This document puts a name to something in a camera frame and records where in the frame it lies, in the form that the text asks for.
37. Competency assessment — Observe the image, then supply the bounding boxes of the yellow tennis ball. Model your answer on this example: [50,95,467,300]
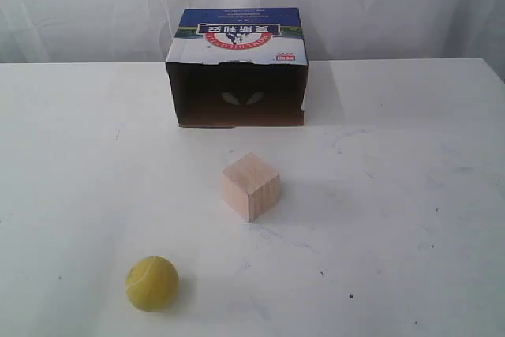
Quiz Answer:
[125,256,179,312]

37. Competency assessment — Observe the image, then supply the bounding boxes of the white backdrop curtain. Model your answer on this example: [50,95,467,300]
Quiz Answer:
[1,0,504,63]

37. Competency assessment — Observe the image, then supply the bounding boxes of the blue white cardboard box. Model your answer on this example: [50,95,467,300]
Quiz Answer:
[166,7,309,128]

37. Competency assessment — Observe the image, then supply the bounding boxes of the wooden cube block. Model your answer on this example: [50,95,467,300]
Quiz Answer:
[222,153,281,223]

